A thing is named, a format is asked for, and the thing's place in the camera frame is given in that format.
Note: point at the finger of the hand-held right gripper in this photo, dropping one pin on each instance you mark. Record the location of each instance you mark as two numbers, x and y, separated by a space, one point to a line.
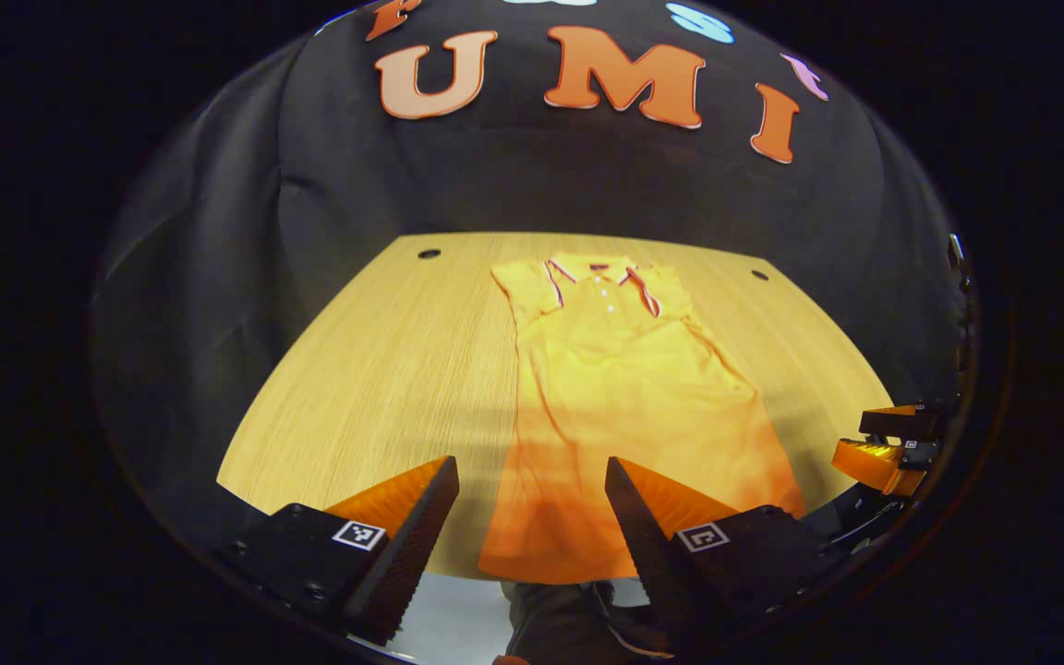
901 423
874 459

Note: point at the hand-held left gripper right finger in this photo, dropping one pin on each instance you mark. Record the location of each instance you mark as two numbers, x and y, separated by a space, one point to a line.
643 545

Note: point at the person's dark shoe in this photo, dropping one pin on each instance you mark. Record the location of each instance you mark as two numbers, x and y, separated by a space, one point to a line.
560 619

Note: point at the orange T-shirt with striped collar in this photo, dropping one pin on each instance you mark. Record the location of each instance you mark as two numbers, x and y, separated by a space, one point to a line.
624 388

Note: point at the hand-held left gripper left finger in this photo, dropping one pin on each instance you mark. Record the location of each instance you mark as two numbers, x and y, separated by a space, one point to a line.
417 545

